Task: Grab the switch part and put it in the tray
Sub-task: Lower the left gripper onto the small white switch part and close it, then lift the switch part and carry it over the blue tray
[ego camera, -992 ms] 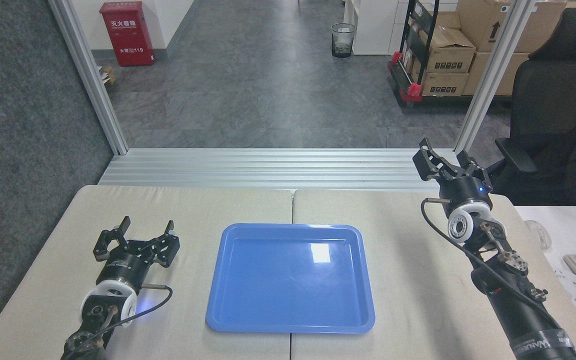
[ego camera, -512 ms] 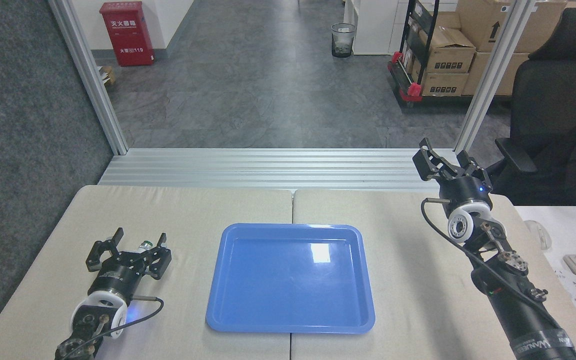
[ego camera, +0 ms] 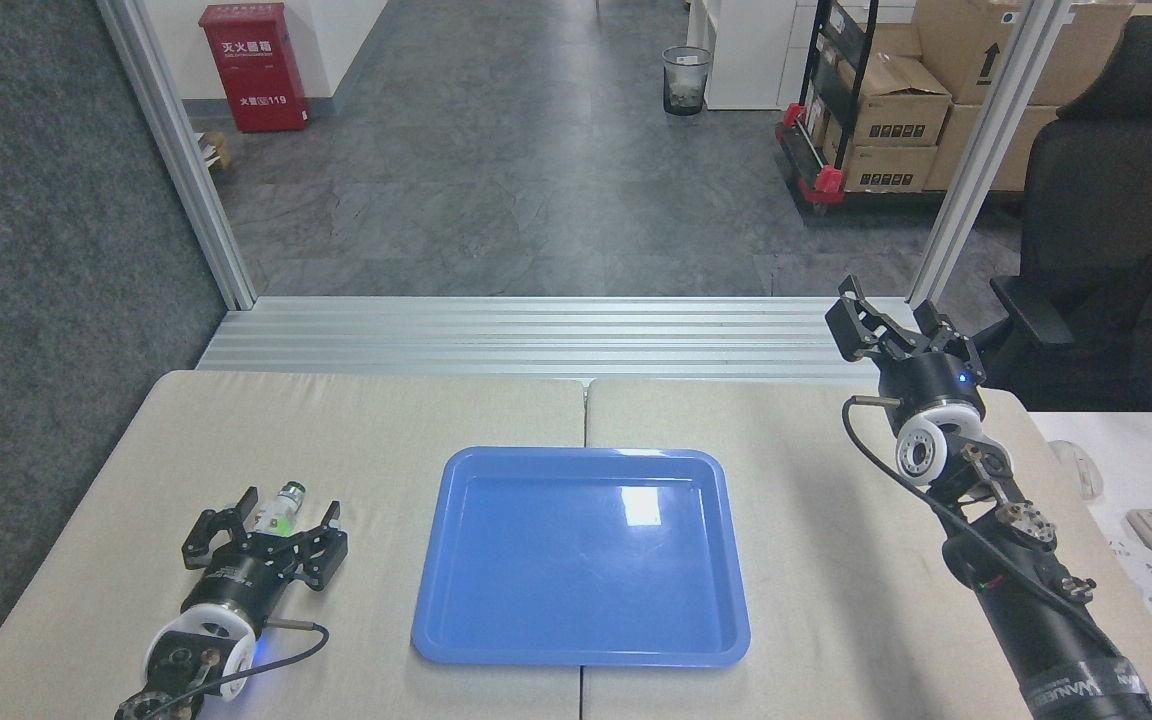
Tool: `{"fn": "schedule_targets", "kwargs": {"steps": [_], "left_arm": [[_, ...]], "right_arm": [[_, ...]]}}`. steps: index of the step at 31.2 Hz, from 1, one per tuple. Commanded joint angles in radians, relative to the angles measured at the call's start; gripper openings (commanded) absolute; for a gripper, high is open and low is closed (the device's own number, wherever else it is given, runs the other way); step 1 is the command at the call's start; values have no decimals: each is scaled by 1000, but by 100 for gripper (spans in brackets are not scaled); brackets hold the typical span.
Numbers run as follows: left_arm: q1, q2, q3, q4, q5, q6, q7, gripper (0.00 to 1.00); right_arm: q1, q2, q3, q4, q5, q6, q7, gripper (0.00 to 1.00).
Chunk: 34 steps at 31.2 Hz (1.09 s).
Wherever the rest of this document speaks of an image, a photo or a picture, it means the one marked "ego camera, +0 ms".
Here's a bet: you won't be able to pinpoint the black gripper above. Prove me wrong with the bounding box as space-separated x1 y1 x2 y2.
825 275 987 426
183 487 349 629

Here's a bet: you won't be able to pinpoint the green and white switch part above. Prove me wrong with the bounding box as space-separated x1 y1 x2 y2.
254 482 307 538

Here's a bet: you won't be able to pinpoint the blue plastic tray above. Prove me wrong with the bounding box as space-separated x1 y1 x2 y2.
411 446 752 669

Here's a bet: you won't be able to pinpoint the flat cardboard box with label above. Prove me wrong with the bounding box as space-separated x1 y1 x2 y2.
839 143 939 194

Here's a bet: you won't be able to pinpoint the black cart with red corners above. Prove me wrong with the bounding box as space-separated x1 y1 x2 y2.
774 0 949 216

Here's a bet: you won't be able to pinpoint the plain cardboard box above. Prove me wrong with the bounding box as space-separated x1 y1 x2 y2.
924 103 1059 193

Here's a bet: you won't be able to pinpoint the white computer mouse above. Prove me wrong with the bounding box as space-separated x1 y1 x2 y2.
1048 440 1105 501

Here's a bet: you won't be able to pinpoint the open-flap cardboard box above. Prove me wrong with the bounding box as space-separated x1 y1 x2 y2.
851 52 954 148

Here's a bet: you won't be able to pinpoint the black office chair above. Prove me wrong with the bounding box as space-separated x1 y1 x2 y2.
971 15 1152 436

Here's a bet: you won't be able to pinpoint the large cardboard box with arrow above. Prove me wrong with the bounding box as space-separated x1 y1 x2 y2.
911 0 1137 107

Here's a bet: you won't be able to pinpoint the white cabinet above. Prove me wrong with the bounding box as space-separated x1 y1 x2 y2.
686 0 819 111

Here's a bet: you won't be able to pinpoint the grey felt partition panel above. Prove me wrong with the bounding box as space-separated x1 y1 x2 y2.
0 0 229 686

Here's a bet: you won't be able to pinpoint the black mesh trash bin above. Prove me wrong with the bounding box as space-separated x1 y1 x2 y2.
662 46 714 116

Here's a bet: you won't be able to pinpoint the white power strip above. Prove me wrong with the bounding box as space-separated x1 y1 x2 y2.
1104 535 1152 627

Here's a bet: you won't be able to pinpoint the silver aluminium base rails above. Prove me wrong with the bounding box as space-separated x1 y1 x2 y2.
196 296 922 383

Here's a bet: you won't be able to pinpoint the small cardboard scrap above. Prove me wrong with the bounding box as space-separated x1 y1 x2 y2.
194 130 234 172

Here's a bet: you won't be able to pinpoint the red fire extinguisher box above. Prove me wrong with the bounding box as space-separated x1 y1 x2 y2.
199 2 309 134

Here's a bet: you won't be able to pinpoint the silver aluminium post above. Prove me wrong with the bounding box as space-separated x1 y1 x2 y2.
96 0 259 311
906 0 1077 306

